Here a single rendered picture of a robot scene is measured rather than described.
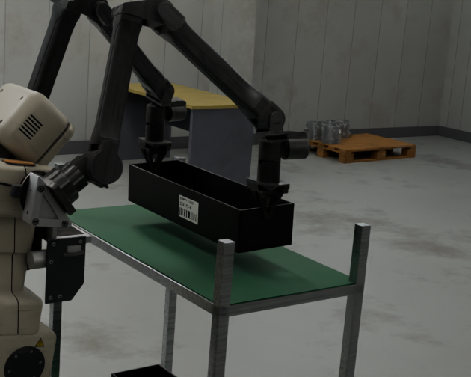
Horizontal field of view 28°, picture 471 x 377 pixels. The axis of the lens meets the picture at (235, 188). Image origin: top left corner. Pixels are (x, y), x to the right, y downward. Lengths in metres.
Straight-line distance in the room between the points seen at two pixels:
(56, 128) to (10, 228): 0.26
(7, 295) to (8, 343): 0.11
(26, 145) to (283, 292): 0.70
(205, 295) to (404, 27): 8.98
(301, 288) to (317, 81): 7.97
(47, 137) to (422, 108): 9.43
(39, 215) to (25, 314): 0.31
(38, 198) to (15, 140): 0.18
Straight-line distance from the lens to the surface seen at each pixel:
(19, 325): 2.32
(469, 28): 11.43
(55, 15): 2.49
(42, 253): 2.28
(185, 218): 2.54
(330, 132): 9.40
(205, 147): 7.44
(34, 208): 2.09
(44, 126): 2.22
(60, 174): 2.11
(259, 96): 2.30
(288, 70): 9.94
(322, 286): 2.35
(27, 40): 8.37
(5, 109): 2.25
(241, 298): 2.21
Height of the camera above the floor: 1.68
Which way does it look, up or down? 13 degrees down
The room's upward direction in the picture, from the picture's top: 4 degrees clockwise
